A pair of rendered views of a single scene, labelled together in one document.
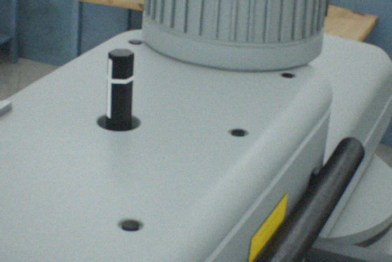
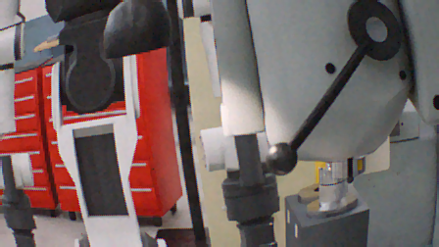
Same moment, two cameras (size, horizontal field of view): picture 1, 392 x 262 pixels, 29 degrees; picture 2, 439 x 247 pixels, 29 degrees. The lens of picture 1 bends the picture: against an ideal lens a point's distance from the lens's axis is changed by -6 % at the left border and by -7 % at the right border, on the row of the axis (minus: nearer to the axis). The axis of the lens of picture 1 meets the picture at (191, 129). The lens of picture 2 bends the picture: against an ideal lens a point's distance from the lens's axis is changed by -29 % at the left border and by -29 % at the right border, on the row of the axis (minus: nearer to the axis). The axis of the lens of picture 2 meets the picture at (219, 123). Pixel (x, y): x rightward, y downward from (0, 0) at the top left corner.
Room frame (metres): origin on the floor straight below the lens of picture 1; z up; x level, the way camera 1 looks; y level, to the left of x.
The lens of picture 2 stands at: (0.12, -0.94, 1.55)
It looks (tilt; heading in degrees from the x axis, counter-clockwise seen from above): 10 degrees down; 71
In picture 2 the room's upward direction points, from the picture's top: 7 degrees counter-clockwise
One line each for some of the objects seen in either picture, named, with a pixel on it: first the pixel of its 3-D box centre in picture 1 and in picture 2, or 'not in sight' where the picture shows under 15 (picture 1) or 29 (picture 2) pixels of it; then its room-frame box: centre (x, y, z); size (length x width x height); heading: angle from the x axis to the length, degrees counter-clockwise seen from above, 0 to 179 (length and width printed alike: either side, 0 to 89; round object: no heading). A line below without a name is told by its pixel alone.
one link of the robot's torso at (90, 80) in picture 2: not in sight; (91, 56); (0.52, 0.89, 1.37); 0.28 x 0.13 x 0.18; 75
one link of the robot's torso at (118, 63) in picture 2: not in sight; (89, 75); (0.50, 0.83, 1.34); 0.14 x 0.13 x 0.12; 165
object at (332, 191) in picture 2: not in sight; (332, 186); (0.75, 0.43, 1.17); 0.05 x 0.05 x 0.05
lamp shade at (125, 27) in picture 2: not in sight; (135, 23); (0.39, 0.07, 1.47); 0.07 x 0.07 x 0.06
